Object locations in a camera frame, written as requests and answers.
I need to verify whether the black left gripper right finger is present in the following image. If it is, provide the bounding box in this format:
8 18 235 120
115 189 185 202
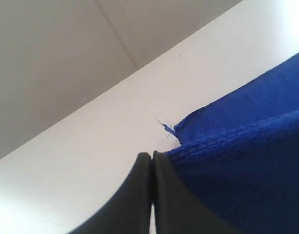
153 151 227 234

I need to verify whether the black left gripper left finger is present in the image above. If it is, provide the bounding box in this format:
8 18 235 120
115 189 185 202
71 153 152 234

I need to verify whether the blue towel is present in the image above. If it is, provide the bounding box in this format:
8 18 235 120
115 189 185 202
164 53 299 234

